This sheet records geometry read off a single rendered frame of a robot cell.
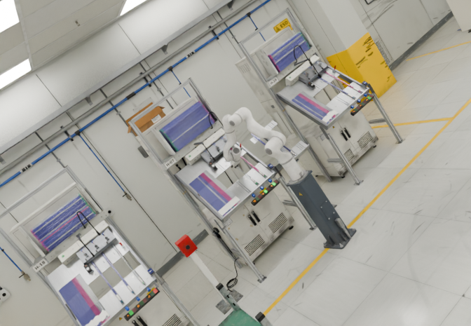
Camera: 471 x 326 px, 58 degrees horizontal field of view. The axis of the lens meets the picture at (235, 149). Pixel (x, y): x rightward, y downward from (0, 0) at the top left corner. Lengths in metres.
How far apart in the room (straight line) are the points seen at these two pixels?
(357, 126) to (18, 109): 3.94
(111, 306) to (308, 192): 1.88
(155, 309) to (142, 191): 1.93
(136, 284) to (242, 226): 1.19
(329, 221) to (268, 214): 0.86
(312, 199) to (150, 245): 2.75
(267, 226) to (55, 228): 2.01
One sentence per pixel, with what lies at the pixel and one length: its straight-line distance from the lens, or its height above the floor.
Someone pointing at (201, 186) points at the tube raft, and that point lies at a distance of 4.08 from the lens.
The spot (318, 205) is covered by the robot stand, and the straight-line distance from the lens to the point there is 3.70.
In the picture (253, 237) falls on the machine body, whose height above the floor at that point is 0.25.
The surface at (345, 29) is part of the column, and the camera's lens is 6.66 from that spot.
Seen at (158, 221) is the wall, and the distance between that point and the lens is 5.74.
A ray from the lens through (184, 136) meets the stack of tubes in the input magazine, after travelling 4.21.
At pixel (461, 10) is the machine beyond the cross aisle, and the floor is 0.38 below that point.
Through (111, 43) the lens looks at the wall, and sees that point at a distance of 5.78.
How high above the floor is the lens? 1.98
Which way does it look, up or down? 12 degrees down
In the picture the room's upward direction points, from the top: 35 degrees counter-clockwise
